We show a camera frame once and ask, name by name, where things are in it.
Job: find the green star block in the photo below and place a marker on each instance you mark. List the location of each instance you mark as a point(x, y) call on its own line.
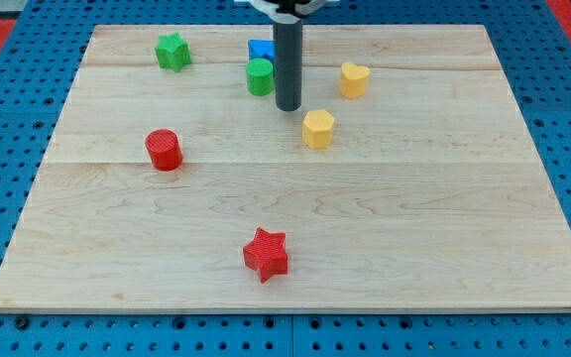
point(172, 52)

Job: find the green cylinder block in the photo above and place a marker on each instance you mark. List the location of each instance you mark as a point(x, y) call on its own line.
point(260, 78)

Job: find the yellow heart block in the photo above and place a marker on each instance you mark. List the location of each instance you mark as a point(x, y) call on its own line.
point(354, 80)

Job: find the blue triangle block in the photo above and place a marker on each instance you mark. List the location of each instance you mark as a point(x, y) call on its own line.
point(261, 49)

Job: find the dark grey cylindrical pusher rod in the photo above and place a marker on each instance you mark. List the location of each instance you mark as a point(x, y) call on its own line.
point(287, 37)

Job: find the red star block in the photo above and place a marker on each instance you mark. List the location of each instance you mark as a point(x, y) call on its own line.
point(266, 254)

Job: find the yellow hexagon block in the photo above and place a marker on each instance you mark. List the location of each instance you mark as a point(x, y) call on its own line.
point(317, 129)

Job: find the wooden board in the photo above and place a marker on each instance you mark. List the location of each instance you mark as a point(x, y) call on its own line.
point(431, 197)

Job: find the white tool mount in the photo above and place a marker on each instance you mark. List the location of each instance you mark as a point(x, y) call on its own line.
point(285, 9)

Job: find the red cylinder block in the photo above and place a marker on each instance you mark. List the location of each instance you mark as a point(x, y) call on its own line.
point(164, 150)

